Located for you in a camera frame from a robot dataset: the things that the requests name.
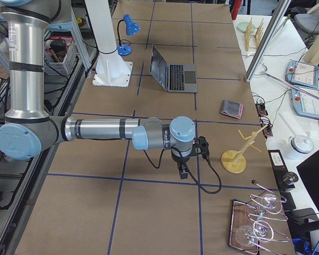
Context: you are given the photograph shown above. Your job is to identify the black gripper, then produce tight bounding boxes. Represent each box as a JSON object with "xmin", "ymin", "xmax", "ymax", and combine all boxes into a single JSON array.
[{"xmin": 171, "ymin": 149, "xmax": 190, "ymax": 180}]

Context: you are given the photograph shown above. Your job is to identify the grey laptop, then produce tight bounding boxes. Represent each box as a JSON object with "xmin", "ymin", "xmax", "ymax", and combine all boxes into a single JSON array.
[{"xmin": 150, "ymin": 45, "xmax": 198, "ymax": 93}]

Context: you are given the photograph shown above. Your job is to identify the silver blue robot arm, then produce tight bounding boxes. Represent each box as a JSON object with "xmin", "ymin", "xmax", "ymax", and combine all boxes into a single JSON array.
[{"xmin": 0, "ymin": 1, "xmax": 197, "ymax": 179}]

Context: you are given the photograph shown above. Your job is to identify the wooden mug tree stand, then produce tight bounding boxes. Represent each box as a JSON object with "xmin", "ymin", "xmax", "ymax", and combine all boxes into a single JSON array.
[{"xmin": 221, "ymin": 124, "xmax": 267, "ymax": 174}]

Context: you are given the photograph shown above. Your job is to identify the grey pink folded cloth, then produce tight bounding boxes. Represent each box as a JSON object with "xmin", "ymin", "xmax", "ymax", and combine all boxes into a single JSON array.
[{"xmin": 221, "ymin": 99, "xmax": 244, "ymax": 119}]

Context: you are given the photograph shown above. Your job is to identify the wine glass holder tray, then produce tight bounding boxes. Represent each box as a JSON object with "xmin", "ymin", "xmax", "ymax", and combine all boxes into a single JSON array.
[{"xmin": 228, "ymin": 199, "xmax": 290, "ymax": 254}]

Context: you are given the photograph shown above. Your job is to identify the lower clear wine glass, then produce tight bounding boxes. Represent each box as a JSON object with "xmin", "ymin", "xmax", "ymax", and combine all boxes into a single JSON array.
[{"xmin": 235, "ymin": 220, "xmax": 274, "ymax": 247}]

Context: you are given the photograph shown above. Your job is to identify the clear wine glass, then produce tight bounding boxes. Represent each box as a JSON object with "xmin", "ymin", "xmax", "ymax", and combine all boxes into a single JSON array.
[
  {"xmin": 249, "ymin": 194, "xmax": 287, "ymax": 215},
  {"xmin": 235, "ymin": 220, "xmax": 274, "ymax": 247}
]

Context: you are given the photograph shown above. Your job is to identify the orange black electronics board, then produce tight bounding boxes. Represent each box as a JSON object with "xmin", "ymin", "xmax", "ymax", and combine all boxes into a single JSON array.
[{"xmin": 255, "ymin": 103, "xmax": 273, "ymax": 139}]

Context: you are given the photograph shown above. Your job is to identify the upper clear wine glass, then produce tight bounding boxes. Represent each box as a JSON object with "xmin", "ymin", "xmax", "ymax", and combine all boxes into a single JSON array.
[{"xmin": 249, "ymin": 194, "xmax": 287, "ymax": 215}]

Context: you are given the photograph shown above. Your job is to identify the black label box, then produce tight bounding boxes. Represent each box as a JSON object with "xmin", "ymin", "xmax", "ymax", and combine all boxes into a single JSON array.
[{"xmin": 268, "ymin": 150, "xmax": 298, "ymax": 192}]

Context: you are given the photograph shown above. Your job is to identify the white enamel pot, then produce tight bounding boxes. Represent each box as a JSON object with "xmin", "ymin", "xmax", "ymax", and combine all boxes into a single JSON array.
[{"xmin": 287, "ymin": 135, "xmax": 314, "ymax": 160}]

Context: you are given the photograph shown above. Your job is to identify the lower teach pendant tablet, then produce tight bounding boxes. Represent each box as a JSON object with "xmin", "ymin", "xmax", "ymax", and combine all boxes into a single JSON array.
[{"xmin": 291, "ymin": 87, "xmax": 319, "ymax": 120}]

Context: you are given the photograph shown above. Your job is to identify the teach pendant tablet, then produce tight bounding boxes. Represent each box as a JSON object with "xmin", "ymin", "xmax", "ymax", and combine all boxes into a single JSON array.
[
  {"xmin": 285, "ymin": 60, "xmax": 319, "ymax": 88},
  {"xmin": 291, "ymin": 87, "xmax": 319, "ymax": 120}
]

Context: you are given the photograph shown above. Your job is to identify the blue desk lamp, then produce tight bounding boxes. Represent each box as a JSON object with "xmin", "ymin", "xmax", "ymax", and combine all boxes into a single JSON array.
[{"xmin": 117, "ymin": 14, "xmax": 141, "ymax": 56}]

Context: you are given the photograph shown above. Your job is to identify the wooden dish rack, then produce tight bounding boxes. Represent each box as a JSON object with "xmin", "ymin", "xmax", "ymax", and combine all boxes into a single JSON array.
[{"xmin": 244, "ymin": 19, "xmax": 264, "ymax": 51}]

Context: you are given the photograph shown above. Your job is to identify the upper teach pendant tablet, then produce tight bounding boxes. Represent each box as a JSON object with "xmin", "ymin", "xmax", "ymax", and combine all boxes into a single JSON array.
[{"xmin": 285, "ymin": 60, "xmax": 319, "ymax": 88}]

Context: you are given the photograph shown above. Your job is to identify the pale green plate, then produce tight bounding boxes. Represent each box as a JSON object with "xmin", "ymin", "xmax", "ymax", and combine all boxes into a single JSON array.
[{"xmin": 236, "ymin": 22, "xmax": 256, "ymax": 33}]

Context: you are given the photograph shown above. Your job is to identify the white plastic basket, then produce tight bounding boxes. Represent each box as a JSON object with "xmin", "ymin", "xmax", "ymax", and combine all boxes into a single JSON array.
[{"xmin": 44, "ymin": 36, "xmax": 77, "ymax": 75}]

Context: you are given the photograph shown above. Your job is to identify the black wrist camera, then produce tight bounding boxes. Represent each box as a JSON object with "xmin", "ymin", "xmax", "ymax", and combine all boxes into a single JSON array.
[{"xmin": 191, "ymin": 136, "xmax": 209, "ymax": 160}]

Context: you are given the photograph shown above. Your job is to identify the black camera cable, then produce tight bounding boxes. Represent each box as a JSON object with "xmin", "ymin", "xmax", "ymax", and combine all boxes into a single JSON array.
[{"xmin": 143, "ymin": 148, "xmax": 222, "ymax": 194}]

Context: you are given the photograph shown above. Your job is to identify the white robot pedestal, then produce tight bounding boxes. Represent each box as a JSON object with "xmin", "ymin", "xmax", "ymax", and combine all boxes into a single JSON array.
[{"xmin": 85, "ymin": 0, "xmax": 132, "ymax": 87}]

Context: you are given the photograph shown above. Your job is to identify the aluminium frame post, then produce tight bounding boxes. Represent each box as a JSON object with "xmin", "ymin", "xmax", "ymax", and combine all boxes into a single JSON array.
[{"xmin": 245, "ymin": 0, "xmax": 291, "ymax": 82}]

